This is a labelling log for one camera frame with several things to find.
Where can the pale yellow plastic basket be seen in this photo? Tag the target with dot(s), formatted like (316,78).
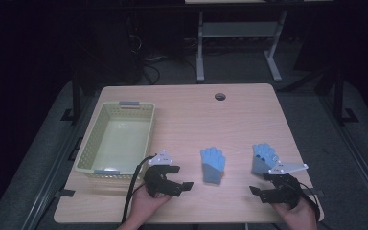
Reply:
(121,143)

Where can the person's right hand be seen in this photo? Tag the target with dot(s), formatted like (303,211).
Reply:
(300,218)

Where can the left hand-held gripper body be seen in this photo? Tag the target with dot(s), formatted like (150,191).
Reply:
(156,182)

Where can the aluminium floor rail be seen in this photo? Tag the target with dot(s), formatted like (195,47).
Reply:
(357,159)
(54,166)

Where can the blue knitted glove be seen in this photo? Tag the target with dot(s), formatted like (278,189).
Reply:
(262,159)
(213,164)

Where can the white metal table frame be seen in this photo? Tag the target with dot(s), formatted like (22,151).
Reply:
(239,29)

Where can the person's left hand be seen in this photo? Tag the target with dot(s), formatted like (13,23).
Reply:
(143,207)

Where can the black table clamp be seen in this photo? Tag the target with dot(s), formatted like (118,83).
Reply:
(64,193)

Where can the black metal stand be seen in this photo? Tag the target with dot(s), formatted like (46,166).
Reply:
(339,96)
(76,96)

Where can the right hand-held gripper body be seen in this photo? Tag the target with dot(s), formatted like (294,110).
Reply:
(284,191)

